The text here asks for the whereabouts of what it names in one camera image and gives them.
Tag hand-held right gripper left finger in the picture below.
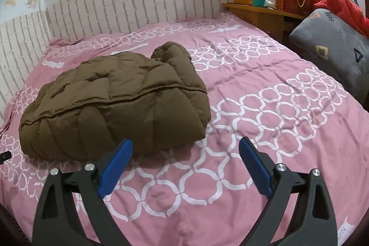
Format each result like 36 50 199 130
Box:
32 139 134 246

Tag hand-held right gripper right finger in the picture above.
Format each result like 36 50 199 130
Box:
239 136 338 246

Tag brown puffer jacket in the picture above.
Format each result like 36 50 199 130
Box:
19 41 212 161

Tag pink patterned bed sheet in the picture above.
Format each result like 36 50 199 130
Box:
0 12 369 246

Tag grey cushion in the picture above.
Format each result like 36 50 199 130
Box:
289 7 369 97

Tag wooden headboard shelf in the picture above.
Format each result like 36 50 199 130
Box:
221 2 306 42

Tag red blanket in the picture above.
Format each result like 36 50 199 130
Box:
314 0 369 36

